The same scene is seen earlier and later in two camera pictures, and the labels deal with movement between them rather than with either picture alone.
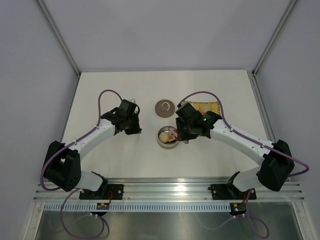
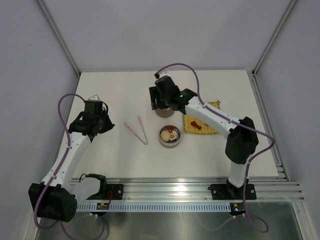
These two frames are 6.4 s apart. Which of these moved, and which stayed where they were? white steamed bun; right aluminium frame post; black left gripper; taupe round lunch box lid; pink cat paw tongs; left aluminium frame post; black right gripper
Moved: black right gripper; black left gripper; pink cat paw tongs
Stayed: white steamed bun; right aluminium frame post; taupe round lunch box lid; left aluminium frame post
